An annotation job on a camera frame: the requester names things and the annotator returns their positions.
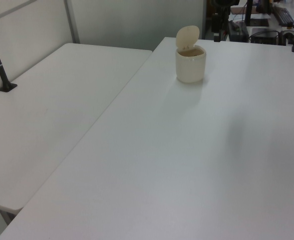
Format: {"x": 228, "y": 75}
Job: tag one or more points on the cream trash bin with lid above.
{"x": 189, "y": 67}

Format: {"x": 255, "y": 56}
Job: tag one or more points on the white side table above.
{"x": 49, "y": 105}

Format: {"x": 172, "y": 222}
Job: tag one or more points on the black electronic device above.
{"x": 237, "y": 31}

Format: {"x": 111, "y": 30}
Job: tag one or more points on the black box device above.
{"x": 264, "y": 36}

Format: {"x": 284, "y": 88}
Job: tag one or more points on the black monitor stand pole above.
{"x": 249, "y": 12}

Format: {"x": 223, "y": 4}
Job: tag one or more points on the black keyboard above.
{"x": 286, "y": 16}

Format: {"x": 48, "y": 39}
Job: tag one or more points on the black camera stand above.
{"x": 217, "y": 22}

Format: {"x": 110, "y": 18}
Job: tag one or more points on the grey metal partition post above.
{"x": 72, "y": 22}

